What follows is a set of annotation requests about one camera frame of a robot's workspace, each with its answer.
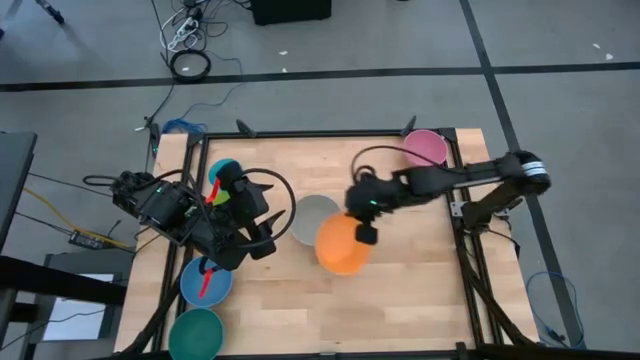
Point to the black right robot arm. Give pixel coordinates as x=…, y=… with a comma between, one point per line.
x=480, y=175

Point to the grey bowl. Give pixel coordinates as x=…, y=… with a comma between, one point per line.
x=312, y=215

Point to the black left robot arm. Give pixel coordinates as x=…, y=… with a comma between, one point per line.
x=165, y=205

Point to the blue bowl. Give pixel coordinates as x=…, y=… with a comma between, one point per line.
x=220, y=290

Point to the black bar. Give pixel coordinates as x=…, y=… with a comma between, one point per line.
x=60, y=285

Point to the lime green bowl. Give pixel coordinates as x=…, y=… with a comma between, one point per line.
x=223, y=199

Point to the grey stand with white panel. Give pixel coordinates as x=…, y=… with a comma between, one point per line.
x=75, y=320

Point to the white power strip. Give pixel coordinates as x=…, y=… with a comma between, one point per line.
x=184, y=29

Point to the black box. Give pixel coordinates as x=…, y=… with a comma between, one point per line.
x=290, y=11

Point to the black aluminium table frame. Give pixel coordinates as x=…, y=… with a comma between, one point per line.
x=325, y=134

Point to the dark grey desk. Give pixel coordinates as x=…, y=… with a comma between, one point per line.
x=15, y=175

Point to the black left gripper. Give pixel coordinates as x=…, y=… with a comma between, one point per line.
x=240, y=215

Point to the pink bowl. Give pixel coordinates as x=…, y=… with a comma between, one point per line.
x=422, y=145

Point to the orange bowl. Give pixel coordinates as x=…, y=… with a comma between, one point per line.
x=340, y=250

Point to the small black device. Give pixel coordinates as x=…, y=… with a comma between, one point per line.
x=86, y=240

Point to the black pointed frame bracket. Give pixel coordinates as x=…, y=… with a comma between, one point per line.
x=410, y=126
x=245, y=129

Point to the cyan bowl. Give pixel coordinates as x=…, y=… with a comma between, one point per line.
x=216, y=170

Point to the dark green bowl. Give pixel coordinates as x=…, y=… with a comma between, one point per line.
x=195, y=335

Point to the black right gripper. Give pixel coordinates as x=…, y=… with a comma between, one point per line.
x=370, y=195

